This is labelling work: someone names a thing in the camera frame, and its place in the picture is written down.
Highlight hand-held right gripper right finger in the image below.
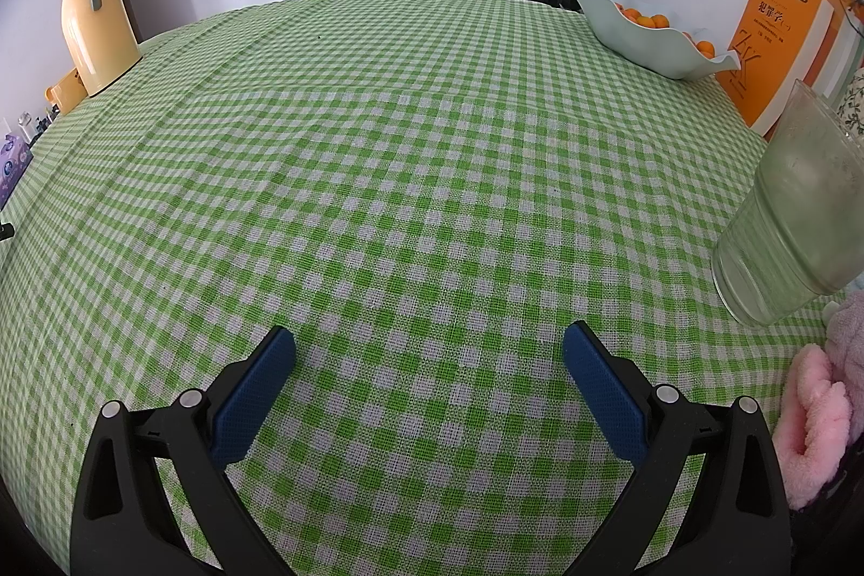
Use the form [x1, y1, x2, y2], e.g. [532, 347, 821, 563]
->
[562, 320, 792, 576]

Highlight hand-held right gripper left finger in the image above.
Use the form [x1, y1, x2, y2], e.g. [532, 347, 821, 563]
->
[69, 325, 298, 576]

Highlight purple tissue pack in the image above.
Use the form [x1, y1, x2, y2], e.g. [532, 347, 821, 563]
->
[0, 113, 33, 209]

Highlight yellow cup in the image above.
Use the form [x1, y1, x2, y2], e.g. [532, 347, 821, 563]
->
[46, 67, 87, 114]

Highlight yellow thermos jug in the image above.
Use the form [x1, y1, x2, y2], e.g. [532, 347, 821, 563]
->
[60, 0, 143, 98]

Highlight pink plush toy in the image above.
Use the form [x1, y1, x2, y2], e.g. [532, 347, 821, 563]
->
[773, 343, 855, 510]

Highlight ribbed drinking glass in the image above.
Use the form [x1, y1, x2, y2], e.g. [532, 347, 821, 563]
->
[712, 78, 864, 327]

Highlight mauve plush toy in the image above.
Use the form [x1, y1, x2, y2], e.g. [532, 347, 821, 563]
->
[827, 289, 864, 389]

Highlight green checked tablecloth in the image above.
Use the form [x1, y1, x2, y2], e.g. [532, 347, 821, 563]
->
[0, 0, 852, 576]

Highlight pale green fruit bowl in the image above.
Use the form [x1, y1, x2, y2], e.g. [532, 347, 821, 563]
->
[563, 0, 742, 81]

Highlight pile of small oranges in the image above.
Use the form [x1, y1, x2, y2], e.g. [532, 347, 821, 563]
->
[617, 5, 717, 59]

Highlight orange book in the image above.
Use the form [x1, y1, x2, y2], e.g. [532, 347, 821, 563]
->
[715, 0, 836, 138]
[793, 0, 864, 99]

